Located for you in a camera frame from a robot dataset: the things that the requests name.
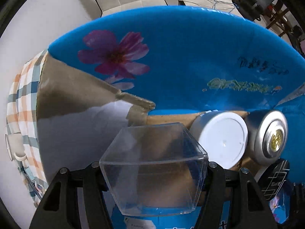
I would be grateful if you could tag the white round tin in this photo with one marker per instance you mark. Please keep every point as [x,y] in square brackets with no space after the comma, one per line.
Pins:
[223,135]

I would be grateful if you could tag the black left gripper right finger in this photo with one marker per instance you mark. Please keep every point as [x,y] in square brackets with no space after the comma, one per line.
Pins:
[248,207]

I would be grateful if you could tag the blue wire clothes hanger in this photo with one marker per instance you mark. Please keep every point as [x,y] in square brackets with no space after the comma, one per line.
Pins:
[220,5]

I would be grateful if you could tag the black round patterned tin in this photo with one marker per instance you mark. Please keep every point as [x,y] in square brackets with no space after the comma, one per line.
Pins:
[273,178]

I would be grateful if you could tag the silver round tin gold emblem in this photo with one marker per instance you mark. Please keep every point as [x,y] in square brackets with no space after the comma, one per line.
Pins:
[267,135]

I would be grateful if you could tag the plaid orange blue cloth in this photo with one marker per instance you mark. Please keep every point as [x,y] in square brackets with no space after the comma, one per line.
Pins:
[21,118]

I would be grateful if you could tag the clear plastic square container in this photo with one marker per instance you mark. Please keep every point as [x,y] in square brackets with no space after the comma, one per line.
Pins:
[155,170]

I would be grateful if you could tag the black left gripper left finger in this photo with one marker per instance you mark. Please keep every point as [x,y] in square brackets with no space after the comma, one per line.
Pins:
[59,206]

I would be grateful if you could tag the blue cardboard milk box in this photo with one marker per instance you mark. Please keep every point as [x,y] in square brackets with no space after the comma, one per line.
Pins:
[168,64]

